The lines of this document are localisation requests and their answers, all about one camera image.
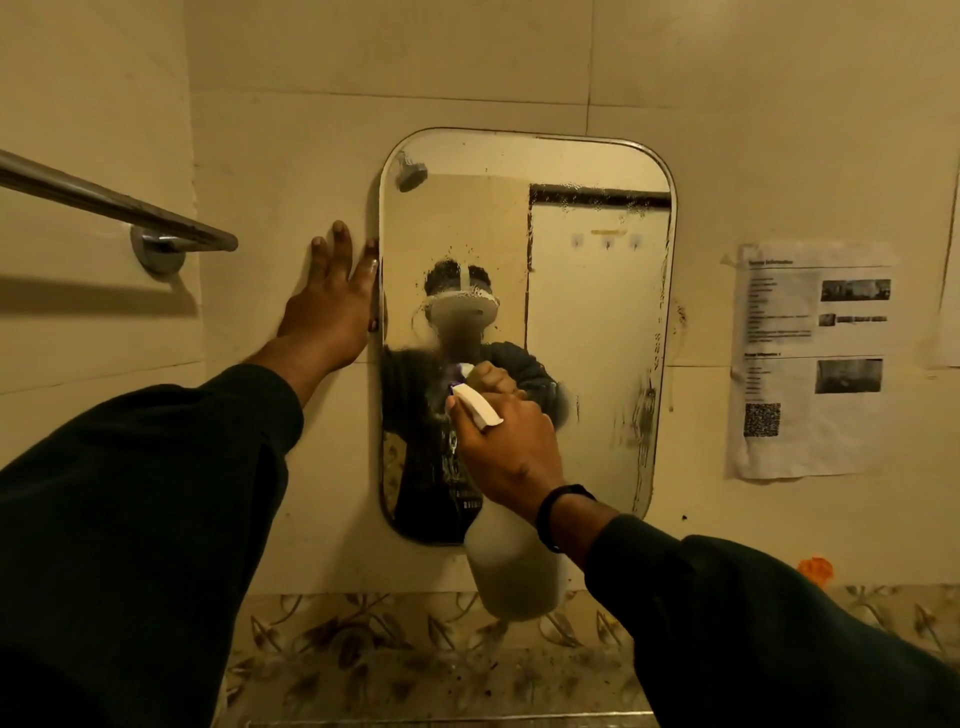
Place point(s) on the person's left hand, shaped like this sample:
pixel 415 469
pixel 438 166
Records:
pixel 326 315

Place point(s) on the person's right hand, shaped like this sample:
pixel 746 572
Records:
pixel 510 454

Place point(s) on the person's left middle finger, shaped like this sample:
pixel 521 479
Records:
pixel 343 251

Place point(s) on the person's right fingers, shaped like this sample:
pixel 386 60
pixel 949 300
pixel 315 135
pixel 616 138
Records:
pixel 469 431

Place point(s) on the white spray bottle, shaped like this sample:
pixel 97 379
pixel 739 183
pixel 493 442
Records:
pixel 510 559

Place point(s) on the person's left forearm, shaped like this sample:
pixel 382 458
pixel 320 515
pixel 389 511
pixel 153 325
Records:
pixel 142 525

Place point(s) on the person's right forearm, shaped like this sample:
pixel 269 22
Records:
pixel 735 622

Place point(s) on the black wristband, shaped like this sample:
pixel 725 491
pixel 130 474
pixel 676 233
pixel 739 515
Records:
pixel 551 510

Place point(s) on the chrome towel bar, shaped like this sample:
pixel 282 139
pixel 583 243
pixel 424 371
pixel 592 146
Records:
pixel 112 206

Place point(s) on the printed paper notice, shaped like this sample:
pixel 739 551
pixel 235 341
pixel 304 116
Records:
pixel 810 360

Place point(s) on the small orange object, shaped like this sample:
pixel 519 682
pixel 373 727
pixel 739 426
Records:
pixel 816 570

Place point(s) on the rounded wall mirror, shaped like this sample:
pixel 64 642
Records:
pixel 592 315

